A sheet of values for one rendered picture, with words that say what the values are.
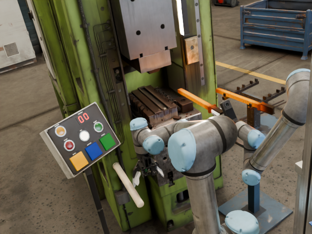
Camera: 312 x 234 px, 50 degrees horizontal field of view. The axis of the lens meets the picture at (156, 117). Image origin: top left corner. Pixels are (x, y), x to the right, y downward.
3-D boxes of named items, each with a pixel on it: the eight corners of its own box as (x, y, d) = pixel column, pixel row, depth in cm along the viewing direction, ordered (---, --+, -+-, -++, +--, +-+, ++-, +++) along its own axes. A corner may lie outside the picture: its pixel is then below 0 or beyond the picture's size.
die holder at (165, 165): (206, 166, 240) (202, 112, 218) (159, 187, 228) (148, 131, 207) (171, 133, 286) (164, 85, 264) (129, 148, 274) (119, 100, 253)
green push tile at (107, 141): (116, 143, 188) (109, 132, 187) (106, 150, 183) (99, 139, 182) (114, 144, 189) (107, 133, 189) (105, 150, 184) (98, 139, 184)
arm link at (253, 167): (332, 103, 115) (258, 192, 143) (327, 89, 124) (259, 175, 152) (301, 88, 115) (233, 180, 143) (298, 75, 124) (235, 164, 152)
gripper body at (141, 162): (143, 180, 152) (139, 158, 146) (137, 169, 159) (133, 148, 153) (159, 174, 153) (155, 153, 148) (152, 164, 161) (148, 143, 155)
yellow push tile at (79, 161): (89, 163, 175) (81, 151, 175) (77, 171, 171) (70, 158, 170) (87, 163, 177) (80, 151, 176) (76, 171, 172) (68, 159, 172)
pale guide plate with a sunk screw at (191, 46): (199, 61, 224) (197, 35, 215) (187, 64, 221) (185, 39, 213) (198, 60, 225) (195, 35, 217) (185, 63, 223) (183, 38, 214)
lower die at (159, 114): (178, 115, 219) (176, 104, 215) (150, 125, 213) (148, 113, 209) (152, 94, 253) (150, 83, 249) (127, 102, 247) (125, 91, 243)
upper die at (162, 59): (171, 64, 202) (169, 49, 197) (140, 73, 196) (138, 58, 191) (144, 48, 236) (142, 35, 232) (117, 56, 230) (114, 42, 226)
